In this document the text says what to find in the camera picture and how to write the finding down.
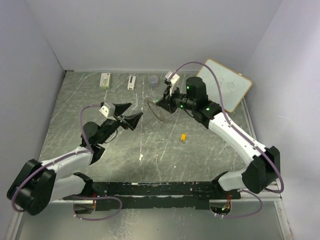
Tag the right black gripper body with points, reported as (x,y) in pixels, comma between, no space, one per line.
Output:
(178,100)

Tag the green white staples box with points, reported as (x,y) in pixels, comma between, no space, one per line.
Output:
(105,81)

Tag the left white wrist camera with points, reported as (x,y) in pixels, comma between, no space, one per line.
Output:
(107,109)

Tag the clear cup of paperclips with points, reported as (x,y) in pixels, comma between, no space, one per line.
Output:
(153,81)

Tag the white stapler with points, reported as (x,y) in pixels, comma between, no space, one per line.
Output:
(131,83)

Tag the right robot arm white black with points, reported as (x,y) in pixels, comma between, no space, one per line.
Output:
(262,163)

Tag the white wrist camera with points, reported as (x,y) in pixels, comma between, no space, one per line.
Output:
(172,81)
(107,109)

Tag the small whiteboard yellow frame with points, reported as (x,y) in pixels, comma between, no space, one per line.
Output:
(233,85)

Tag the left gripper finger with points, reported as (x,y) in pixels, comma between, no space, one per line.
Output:
(120,108)
(131,121)

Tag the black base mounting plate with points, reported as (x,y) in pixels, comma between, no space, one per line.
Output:
(149,195)

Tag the yellow tagged key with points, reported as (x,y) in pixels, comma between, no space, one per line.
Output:
(183,137)

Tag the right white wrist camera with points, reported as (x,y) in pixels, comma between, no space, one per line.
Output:
(172,81)

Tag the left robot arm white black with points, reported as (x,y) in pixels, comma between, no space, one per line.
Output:
(41,182)

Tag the aluminium rail frame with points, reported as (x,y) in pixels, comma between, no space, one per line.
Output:
(154,152)

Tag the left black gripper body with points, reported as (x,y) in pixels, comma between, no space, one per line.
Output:
(114,124)

